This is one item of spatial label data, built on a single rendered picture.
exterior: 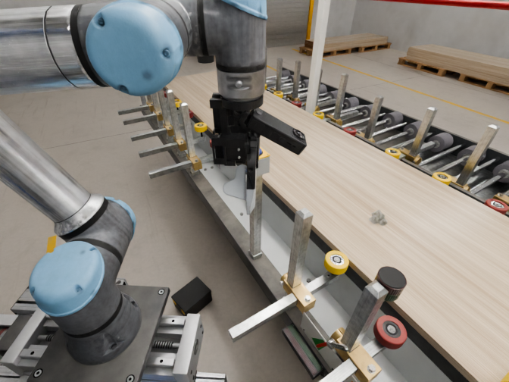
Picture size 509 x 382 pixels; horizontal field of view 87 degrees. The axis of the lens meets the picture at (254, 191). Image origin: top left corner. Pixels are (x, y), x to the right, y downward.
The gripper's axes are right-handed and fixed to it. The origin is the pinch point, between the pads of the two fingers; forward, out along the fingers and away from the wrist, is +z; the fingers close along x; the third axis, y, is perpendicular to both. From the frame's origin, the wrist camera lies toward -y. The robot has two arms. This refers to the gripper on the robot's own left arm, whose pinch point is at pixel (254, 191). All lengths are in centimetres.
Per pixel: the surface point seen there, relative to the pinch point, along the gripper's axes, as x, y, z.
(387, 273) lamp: 6.8, -30.2, 17.0
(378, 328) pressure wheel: 8, -35, 41
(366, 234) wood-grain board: -28, -41, 42
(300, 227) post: -8.6, -12.2, 19.3
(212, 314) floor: -39, 29, 132
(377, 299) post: 12.6, -26.6, 17.8
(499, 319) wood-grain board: 3, -70, 42
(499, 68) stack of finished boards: -497, -414, 95
